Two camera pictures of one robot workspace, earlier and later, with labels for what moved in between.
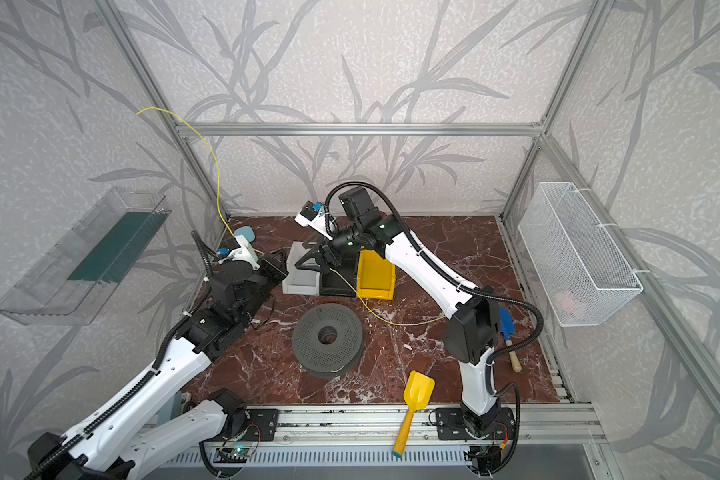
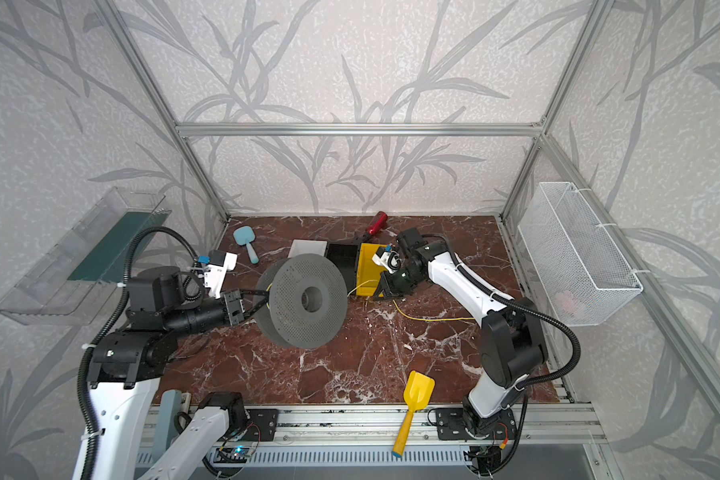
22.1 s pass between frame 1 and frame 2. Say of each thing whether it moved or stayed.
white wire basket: stayed
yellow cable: moved
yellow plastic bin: stayed
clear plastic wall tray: stayed
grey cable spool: moved
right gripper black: moved
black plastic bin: stayed
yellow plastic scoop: stayed
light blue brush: stayed
